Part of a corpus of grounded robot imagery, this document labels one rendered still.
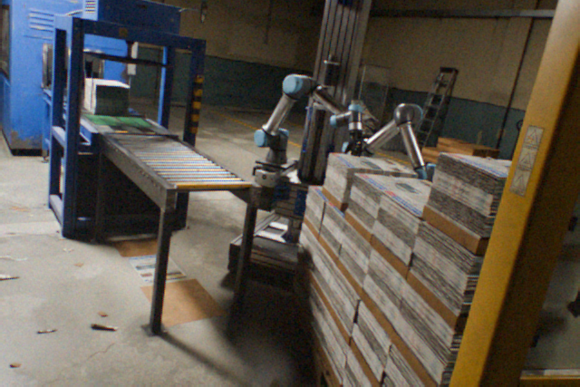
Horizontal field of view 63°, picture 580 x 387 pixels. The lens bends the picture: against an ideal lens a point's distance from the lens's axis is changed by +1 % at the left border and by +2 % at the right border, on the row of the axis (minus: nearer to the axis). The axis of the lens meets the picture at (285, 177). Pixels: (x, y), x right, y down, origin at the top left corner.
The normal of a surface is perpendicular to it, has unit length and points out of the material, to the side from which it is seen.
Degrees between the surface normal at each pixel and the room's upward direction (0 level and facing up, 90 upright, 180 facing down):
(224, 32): 90
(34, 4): 90
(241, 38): 90
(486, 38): 90
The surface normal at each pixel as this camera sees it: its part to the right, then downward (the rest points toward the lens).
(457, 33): -0.82, 0.01
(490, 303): -0.96, -0.09
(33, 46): 0.56, 0.29
